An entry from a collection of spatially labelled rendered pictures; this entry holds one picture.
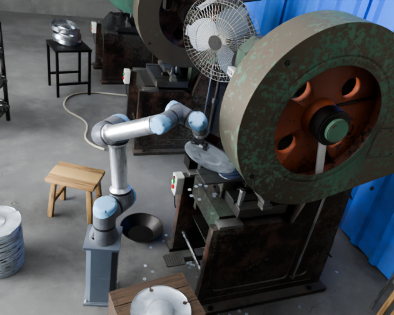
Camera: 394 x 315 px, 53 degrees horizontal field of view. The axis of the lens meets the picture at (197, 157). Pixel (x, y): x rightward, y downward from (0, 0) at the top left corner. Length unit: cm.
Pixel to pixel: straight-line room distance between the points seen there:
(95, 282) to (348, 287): 167
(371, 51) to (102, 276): 170
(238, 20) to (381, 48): 120
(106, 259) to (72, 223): 83
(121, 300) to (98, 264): 28
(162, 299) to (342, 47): 139
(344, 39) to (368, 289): 195
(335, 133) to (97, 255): 132
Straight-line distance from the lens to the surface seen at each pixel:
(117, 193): 210
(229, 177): 219
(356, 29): 159
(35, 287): 261
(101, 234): 212
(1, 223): 255
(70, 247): 281
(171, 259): 253
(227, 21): 269
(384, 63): 175
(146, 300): 206
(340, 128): 167
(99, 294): 242
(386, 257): 317
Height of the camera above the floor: 196
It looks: 31 degrees down
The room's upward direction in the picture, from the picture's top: 10 degrees clockwise
